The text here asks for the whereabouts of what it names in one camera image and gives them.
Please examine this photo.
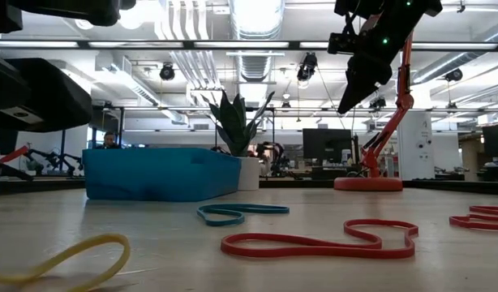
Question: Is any black background station frame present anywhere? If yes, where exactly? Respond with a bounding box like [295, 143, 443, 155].
[90, 104, 127, 163]

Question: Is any red rubber band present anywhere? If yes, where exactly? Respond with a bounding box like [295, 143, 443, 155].
[220, 218, 419, 260]
[449, 204, 498, 232]

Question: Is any black overhead rig beam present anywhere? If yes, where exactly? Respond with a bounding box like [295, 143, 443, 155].
[0, 39, 498, 51]

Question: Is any person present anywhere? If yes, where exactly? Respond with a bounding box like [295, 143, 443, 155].
[102, 131, 121, 150]

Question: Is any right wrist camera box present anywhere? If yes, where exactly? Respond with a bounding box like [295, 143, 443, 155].
[328, 31, 358, 56]

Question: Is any white plant pot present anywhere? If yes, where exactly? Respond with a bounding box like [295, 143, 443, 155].
[236, 157, 261, 191]

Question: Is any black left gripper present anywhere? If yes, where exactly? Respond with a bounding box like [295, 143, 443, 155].
[0, 56, 94, 133]

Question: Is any white pillar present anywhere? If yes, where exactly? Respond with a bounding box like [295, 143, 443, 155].
[397, 111, 436, 181]

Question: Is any silver ceiling air duct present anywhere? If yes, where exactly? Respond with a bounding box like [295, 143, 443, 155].
[228, 0, 286, 82]

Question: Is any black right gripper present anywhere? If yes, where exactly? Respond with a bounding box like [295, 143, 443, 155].
[337, 15, 427, 115]

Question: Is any green snake plant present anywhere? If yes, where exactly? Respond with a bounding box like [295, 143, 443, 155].
[202, 91, 276, 158]

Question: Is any black computer monitor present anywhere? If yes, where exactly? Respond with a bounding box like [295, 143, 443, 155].
[482, 123, 498, 165]
[302, 127, 353, 162]
[0, 130, 19, 157]

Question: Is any red bar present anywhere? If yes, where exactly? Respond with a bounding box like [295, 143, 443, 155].
[0, 144, 31, 165]

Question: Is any yellow rubber band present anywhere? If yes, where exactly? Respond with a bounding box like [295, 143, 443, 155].
[0, 233, 131, 292]

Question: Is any teal rubber band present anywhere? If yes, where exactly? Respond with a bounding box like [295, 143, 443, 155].
[196, 203, 290, 227]

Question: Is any teal plastic bin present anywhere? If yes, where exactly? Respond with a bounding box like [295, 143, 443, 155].
[82, 147, 242, 203]

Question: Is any red desk lamp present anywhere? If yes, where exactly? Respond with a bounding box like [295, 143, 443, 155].
[333, 30, 416, 192]

